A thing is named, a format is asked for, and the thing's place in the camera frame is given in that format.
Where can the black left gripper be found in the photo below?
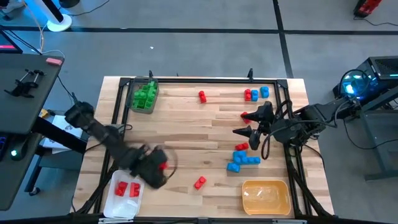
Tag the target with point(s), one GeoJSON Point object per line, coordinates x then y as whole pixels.
{"type": "Point", "coordinates": [149, 165]}

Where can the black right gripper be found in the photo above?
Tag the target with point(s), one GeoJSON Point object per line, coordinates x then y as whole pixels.
{"type": "Point", "coordinates": [268, 115]}

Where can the blue toy block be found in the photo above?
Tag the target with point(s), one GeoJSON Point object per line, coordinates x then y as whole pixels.
{"type": "Point", "coordinates": [233, 167]}
{"type": "Point", "coordinates": [254, 95]}
{"type": "Point", "coordinates": [241, 160]}
{"type": "Point", "coordinates": [239, 154]}
{"type": "Point", "coordinates": [265, 91]}
{"type": "Point", "coordinates": [254, 160]}

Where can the green toy block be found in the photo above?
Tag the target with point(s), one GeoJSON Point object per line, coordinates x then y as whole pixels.
{"type": "Point", "coordinates": [153, 86]}
{"type": "Point", "coordinates": [138, 104]}
{"type": "Point", "coordinates": [145, 91]}
{"type": "Point", "coordinates": [148, 105]}
{"type": "Point", "coordinates": [150, 98]}
{"type": "Point", "coordinates": [138, 95]}

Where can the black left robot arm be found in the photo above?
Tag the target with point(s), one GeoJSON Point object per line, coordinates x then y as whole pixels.
{"type": "Point", "coordinates": [102, 137]}

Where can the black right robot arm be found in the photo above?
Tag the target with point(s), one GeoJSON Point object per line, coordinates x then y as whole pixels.
{"type": "Point", "coordinates": [326, 112]}

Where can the clear bin of green blocks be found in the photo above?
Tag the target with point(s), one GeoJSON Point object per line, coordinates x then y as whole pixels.
{"type": "Point", "coordinates": [129, 104]}

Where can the white plastic tray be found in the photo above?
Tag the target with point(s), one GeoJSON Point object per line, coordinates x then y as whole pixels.
{"type": "Point", "coordinates": [124, 207]}

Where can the yellow plastic bin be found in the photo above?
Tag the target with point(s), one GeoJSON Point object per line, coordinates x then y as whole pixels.
{"type": "Point", "coordinates": [265, 197]}

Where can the white paper sheet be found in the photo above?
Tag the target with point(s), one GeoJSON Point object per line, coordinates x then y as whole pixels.
{"type": "Point", "coordinates": [54, 145]}

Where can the small yellow item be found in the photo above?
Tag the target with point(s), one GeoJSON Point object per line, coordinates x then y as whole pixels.
{"type": "Point", "coordinates": [43, 113]}

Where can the black computer mouse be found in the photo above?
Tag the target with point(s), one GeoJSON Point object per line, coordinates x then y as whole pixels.
{"type": "Point", "coordinates": [17, 152]}

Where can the dark grey side table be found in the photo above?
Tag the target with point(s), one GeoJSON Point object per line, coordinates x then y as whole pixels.
{"type": "Point", "coordinates": [385, 146]}

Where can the pink eraser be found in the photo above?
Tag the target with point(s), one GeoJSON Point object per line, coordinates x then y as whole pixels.
{"type": "Point", "coordinates": [54, 61]}

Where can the black desk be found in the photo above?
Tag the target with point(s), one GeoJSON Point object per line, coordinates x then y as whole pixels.
{"type": "Point", "coordinates": [18, 105]}

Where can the black computer tower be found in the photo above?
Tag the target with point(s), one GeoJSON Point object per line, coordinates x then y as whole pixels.
{"type": "Point", "coordinates": [387, 66]}

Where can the black keyboard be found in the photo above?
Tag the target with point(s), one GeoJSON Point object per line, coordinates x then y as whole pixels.
{"type": "Point", "coordinates": [2, 146]}

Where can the black clamp tool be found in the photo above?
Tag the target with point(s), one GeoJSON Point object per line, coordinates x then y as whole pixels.
{"type": "Point", "coordinates": [23, 87]}

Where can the red power tool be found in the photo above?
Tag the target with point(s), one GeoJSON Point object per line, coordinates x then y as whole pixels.
{"type": "Point", "coordinates": [368, 6]}

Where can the black round base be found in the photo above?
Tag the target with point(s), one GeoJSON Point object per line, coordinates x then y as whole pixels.
{"type": "Point", "coordinates": [68, 2]}

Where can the black monitor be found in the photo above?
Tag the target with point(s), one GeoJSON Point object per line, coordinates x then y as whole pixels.
{"type": "Point", "coordinates": [6, 40]}

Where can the person's shoe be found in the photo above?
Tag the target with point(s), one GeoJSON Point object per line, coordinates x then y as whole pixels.
{"type": "Point", "coordinates": [11, 6]}

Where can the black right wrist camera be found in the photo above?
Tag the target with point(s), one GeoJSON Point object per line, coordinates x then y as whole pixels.
{"type": "Point", "coordinates": [255, 140]}

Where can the black metal table frame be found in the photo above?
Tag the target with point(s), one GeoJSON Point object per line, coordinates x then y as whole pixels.
{"type": "Point", "coordinates": [217, 80]}

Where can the white pedestal stand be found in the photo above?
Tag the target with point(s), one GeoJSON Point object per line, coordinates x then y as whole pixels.
{"type": "Point", "coordinates": [59, 23]}

